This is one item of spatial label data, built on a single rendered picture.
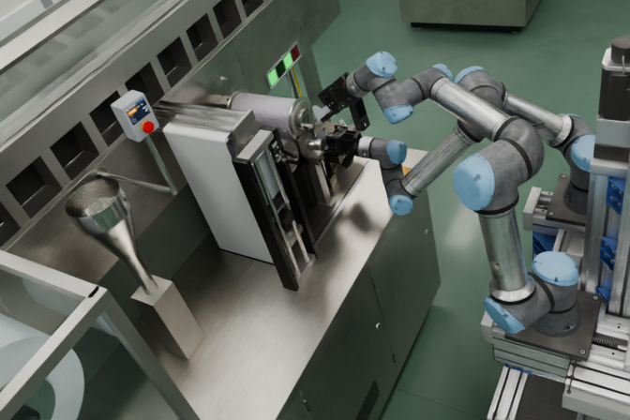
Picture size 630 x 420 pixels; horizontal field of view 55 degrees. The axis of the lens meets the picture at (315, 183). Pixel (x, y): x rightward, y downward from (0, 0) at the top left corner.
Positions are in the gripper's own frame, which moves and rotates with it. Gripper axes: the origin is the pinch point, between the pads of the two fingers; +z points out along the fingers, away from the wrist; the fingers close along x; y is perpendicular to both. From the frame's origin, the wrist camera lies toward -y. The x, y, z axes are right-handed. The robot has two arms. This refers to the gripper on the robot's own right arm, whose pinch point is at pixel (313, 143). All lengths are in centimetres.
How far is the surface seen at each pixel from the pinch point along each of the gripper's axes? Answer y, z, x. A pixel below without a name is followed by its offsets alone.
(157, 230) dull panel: 1, 30, 54
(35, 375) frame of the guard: 50, -26, 121
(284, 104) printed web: 22.2, 1.0, 7.3
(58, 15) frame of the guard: 90, -8, 72
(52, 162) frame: 45, 31, 71
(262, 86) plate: 9.5, 30.1, -17.4
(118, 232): 35, 2, 80
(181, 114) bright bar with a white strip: 36, 18, 35
